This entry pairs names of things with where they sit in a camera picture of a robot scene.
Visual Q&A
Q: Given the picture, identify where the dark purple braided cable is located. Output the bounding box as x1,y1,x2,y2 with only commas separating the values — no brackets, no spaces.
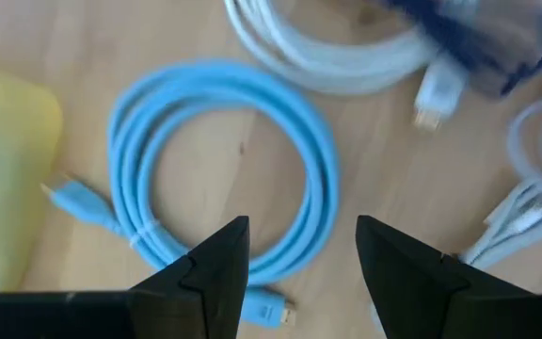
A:
383,0,542,98

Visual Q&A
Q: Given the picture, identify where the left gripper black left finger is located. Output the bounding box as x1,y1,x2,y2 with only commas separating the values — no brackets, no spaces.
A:
127,215,252,339

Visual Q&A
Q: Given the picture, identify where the white usb cable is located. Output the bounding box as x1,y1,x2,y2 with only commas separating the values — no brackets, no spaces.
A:
223,0,470,133
458,178,542,269

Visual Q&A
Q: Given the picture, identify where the yellow translucent plastic tray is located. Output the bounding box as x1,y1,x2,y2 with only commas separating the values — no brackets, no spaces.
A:
0,65,64,293

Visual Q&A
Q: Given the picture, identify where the light blue coiled usb cable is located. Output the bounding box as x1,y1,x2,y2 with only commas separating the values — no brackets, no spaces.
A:
40,58,343,330

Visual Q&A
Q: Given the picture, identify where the white coiled usb cable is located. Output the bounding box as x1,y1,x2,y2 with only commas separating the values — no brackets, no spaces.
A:
223,0,470,133

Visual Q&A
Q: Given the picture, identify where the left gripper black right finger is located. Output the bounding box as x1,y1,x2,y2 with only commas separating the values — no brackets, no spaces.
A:
355,215,535,339

